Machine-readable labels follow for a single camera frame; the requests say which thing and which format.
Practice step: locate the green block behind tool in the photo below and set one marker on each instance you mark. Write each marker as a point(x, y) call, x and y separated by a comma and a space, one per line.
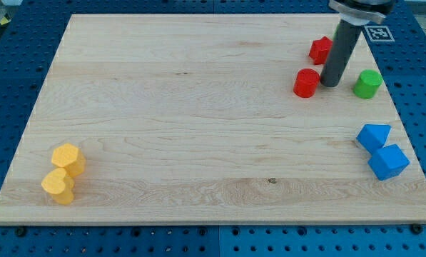
point(335, 35)

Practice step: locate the blue cube block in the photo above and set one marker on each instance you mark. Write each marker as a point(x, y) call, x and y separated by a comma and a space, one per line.
point(388, 162)

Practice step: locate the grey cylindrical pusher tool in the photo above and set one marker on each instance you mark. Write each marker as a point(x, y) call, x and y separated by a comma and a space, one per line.
point(340, 54)

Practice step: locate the red star block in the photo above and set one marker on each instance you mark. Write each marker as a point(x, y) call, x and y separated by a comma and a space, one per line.
point(319, 50)

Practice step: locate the fiducial marker tag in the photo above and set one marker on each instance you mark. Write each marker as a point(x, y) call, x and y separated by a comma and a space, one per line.
point(378, 33)

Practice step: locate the blue triangle block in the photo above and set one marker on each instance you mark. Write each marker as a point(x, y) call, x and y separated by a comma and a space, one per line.
point(373, 136)

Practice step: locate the green cylinder block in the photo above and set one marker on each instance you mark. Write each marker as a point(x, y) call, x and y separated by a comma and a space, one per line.
point(367, 84)

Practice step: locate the wooden board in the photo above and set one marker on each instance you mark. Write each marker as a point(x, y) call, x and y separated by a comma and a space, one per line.
point(192, 120)

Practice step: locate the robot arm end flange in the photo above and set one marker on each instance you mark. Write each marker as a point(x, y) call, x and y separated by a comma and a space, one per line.
point(362, 12)

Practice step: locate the yellow hexagon block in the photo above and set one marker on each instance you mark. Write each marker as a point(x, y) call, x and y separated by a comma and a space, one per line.
point(69, 157)

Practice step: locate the yellow heart block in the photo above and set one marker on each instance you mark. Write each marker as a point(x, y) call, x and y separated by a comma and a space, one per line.
point(59, 185)

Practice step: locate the red cylinder block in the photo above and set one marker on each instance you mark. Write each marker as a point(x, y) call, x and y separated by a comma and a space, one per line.
point(306, 83)

